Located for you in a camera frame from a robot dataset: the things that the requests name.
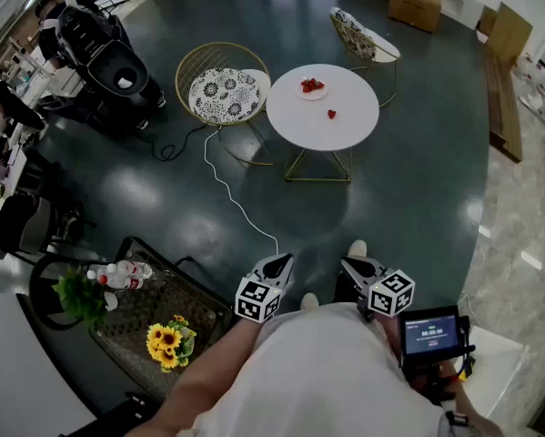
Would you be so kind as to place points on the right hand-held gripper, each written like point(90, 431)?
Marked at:
point(390, 296)

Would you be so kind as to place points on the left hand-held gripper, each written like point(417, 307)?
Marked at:
point(254, 301)

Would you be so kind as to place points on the white plate of strawberries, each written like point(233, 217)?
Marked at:
point(315, 97)

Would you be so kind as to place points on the person's right forearm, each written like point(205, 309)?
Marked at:
point(481, 421)

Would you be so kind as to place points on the person's left forearm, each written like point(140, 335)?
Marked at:
point(208, 371)

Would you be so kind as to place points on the person's black trousers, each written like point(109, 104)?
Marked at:
point(345, 289)

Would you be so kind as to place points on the person's right shoe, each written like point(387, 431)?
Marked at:
point(357, 247)

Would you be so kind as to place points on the person's shoe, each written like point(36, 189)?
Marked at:
point(309, 301)
point(357, 247)

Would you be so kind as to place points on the person's left shoe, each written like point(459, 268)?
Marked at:
point(309, 301)

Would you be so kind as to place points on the black wrist-mounted screen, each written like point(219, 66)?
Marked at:
point(431, 335)

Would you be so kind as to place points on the person's white shirt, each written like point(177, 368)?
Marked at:
point(317, 371)

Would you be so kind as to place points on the black wicker side table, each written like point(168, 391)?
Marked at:
point(163, 289)

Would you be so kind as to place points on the sunflower bouquet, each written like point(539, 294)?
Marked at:
point(165, 342)

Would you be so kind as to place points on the clear plastic bottle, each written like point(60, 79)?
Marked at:
point(135, 269)
point(92, 274)
point(122, 282)

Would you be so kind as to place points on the white round table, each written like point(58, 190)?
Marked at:
point(345, 125)

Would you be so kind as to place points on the white low platform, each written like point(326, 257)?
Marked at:
point(495, 371)

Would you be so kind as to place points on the round floral cushion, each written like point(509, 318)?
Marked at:
point(222, 96)

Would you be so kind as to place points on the green potted plant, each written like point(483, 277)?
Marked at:
point(81, 298)

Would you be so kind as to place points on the black case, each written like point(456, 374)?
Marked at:
point(117, 419)

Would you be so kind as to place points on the floral chair cushion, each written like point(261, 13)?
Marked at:
point(354, 34)

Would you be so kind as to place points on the black round chair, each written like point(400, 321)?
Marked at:
point(35, 285)

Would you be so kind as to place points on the row of water bottles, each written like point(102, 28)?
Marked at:
point(540, 84)

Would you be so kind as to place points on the black shell-shaped machine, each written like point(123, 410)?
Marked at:
point(113, 62)

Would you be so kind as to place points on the white counter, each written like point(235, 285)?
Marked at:
point(22, 371)

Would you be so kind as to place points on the large cardboard box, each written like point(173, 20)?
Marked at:
point(415, 3)

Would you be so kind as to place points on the flat cardboard sheet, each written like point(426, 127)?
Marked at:
point(508, 34)

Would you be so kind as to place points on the small cardboard box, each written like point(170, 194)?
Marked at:
point(487, 21)

